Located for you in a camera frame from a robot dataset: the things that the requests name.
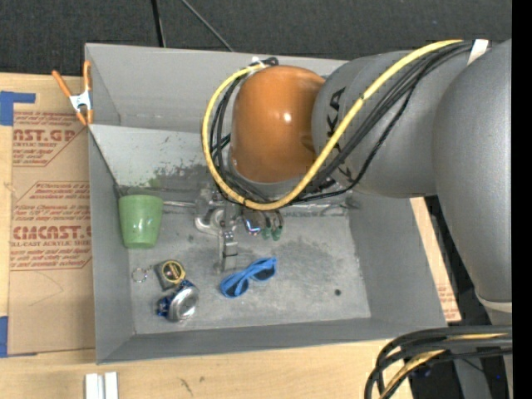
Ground brown cardboard board, red print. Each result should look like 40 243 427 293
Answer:
0 71 462 357

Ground blue and silver tape measure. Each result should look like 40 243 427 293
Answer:
156 279 200 323

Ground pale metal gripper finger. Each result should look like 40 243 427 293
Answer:
212 231 224 275
222 229 239 271

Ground grey metal bin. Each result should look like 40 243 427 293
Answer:
84 42 449 365

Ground yellow and black tape measure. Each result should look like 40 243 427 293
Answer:
131 259 187 293

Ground green plastic cup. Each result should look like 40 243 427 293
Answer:
118 194 165 249

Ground blue sunglasses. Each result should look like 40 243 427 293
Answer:
219 257 278 298

